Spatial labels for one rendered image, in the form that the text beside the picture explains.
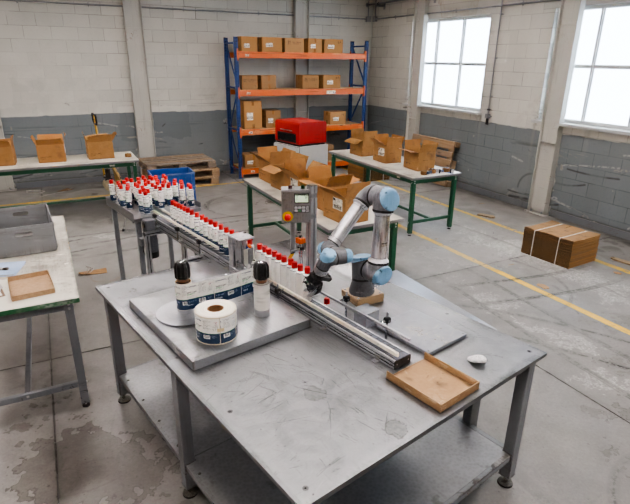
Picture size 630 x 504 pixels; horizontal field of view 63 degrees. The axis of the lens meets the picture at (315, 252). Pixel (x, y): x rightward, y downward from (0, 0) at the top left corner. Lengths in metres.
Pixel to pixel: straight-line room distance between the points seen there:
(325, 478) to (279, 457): 0.19
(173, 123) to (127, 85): 1.02
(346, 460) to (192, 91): 8.99
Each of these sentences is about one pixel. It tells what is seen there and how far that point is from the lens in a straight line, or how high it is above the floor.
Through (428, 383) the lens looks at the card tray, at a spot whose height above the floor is 0.83.
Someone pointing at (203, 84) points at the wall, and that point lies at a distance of 10.38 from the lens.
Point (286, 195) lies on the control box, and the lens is 2.84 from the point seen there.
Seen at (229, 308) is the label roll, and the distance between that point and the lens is 2.50.
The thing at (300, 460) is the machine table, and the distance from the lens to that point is 1.94.
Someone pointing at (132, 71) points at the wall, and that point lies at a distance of 10.06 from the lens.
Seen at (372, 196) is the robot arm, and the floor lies 1.47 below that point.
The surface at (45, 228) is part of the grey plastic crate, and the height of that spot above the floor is 0.98.
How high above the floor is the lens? 2.15
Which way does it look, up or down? 21 degrees down
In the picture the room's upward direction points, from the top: 1 degrees clockwise
